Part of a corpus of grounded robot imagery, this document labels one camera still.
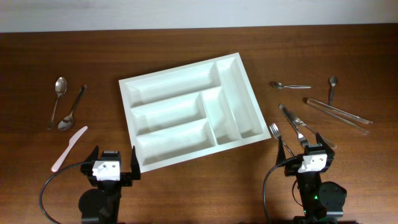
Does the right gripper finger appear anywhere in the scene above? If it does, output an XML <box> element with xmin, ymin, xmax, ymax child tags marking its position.
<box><xmin>315</xmin><ymin>133</ymin><xmax>335</xmax><ymax>156</ymax></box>
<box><xmin>275</xmin><ymin>137</ymin><xmax>286</xmax><ymax>165</ymax></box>

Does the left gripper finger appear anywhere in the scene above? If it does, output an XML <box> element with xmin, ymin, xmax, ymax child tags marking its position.
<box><xmin>85</xmin><ymin>146</ymin><xmax>99</xmax><ymax>162</ymax></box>
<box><xmin>130</xmin><ymin>146</ymin><xmax>141</xmax><ymax>174</ymax></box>

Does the silver fork short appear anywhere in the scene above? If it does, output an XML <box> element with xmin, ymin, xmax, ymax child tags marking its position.
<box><xmin>279</xmin><ymin>104</ymin><xmax>308</xmax><ymax>147</ymax></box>

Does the silver fork long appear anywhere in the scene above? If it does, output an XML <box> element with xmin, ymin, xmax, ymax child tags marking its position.
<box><xmin>269</xmin><ymin>123</ymin><xmax>295</xmax><ymax>157</ymax></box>

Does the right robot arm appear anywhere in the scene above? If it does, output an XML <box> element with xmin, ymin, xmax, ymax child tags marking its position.
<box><xmin>276</xmin><ymin>133</ymin><xmax>347</xmax><ymax>224</ymax></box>

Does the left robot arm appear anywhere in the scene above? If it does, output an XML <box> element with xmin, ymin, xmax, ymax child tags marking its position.
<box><xmin>78</xmin><ymin>146</ymin><xmax>141</xmax><ymax>223</ymax></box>

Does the white plastic knife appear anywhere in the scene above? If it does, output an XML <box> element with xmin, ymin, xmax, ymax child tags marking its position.
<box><xmin>51</xmin><ymin>126</ymin><xmax>88</xmax><ymax>172</ymax></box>

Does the small silver teaspoon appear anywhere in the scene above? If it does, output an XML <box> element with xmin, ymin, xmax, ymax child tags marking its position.
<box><xmin>272</xmin><ymin>82</ymin><xmax>311</xmax><ymax>90</ymax></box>

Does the white plastic cutlery tray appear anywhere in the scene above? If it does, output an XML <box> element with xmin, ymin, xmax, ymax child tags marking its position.
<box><xmin>119</xmin><ymin>53</ymin><xmax>271</xmax><ymax>172</ymax></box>

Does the silver spoon far left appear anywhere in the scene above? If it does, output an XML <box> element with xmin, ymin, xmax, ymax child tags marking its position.
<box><xmin>47</xmin><ymin>77</ymin><xmax>67</xmax><ymax>129</ymax></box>

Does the silver spoon dark handle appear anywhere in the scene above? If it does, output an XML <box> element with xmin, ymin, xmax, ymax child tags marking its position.
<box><xmin>58</xmin><ymin>85</ymin><xmax>87</xmax><ymax>131</ymax></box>

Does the small dark-handled spoon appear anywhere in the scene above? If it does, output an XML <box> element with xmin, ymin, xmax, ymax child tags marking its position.
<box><xmin>328</xmin><ymin>76</ymin><xmax>338</xmax><ymax>106</ymax></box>

